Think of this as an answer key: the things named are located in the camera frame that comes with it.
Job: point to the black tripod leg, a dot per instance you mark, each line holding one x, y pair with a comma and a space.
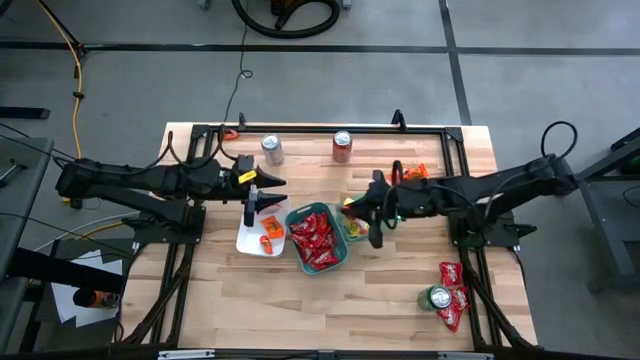
70, 34

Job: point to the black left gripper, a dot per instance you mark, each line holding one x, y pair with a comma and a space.
235, 185

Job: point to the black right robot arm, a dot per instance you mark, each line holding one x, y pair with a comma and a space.
500, 187

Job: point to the red soda can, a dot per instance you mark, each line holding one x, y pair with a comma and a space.
342, 147

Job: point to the black frame clamp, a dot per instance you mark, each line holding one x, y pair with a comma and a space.
398, 120
242, 121

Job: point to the silver metal bracket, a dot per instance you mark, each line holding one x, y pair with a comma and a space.
465, 356
185, 355

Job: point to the white paper sheet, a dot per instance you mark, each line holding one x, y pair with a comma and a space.
65, 305

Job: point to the large yellow candy bag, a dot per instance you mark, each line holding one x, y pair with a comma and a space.
356, 229

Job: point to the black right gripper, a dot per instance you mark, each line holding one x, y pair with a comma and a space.
382, 205

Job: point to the grey side desk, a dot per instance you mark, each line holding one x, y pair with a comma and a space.
20, 200

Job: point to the green soda can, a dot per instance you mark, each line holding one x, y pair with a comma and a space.
439, 298

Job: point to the long black padded bar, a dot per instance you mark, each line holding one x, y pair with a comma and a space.
60, 270

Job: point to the silver soda can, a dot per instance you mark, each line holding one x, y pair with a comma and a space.
272, 150

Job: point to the orange candy pack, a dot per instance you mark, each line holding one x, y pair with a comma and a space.
266, 244
230, 134
272, 227
415, 172

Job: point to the black bottle orange label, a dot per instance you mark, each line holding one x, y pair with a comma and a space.
92, 298

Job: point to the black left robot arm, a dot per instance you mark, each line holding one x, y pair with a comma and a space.
130, 182

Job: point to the dark teal plastic bin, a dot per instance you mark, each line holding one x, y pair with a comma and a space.
292, 217

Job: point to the black aluminium table frame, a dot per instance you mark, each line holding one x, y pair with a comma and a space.
310, 129

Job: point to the grey metal stand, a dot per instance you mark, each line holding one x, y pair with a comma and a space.
605, 225

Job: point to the black floor bar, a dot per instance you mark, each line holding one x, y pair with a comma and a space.
25, 113

